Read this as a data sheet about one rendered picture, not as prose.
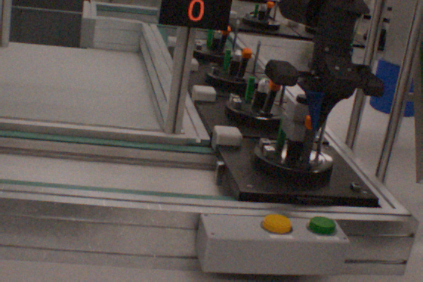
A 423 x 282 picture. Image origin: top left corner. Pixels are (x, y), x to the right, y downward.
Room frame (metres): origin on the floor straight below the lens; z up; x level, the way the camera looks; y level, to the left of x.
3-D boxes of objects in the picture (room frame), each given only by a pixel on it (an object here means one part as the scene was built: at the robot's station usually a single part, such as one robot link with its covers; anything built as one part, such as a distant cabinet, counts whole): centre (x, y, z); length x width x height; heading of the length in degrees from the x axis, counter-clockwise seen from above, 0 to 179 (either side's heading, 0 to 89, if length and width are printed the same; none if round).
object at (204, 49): (1.82, 0.03, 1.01); 0.24 x 0.24 x 0.13; 13
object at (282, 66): (1.03, -0.16, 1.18); 0.19 x 0.06 x 0.08; 103
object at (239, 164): (1.10, -0.14, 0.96); 0.24 x 0.24 x 0.02; 13
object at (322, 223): (0.89, -0.18, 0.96); 0.04 x 0.04 x 0.02
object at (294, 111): (1.11, -0.14, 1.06); 0.08 x 0.04 x 0.07; 14
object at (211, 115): (1.35, -0.08, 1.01); 0.24 x 0.24 x 0.13; 13
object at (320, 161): (1.10, -0.14, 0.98); 0.14 x 0.14 x 0.02
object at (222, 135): (1.17, -0.03, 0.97); 0.05 x 0.05 x 0.04; 13
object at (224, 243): (0.87, -0.11, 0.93); 0.21 x 0.07 x 0.06; 103
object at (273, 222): (0.87, -0.11, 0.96); 0.04 x 0.04 x 0.02
